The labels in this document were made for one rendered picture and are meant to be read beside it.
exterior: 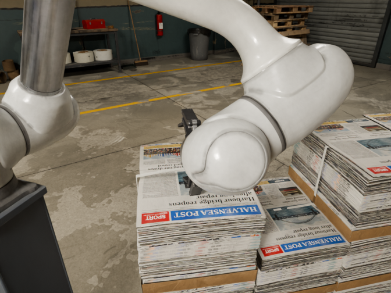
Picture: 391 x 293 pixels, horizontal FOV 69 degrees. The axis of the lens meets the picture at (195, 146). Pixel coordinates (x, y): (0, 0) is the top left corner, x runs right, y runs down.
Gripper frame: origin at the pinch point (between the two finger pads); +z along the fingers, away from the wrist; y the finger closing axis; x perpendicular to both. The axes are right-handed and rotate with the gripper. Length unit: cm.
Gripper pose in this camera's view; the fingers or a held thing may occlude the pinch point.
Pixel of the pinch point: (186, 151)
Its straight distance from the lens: 73.0
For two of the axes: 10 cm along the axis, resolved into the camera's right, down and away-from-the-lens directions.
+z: -1.8, 0.0, 9.8
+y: 0.9, 10.0, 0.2
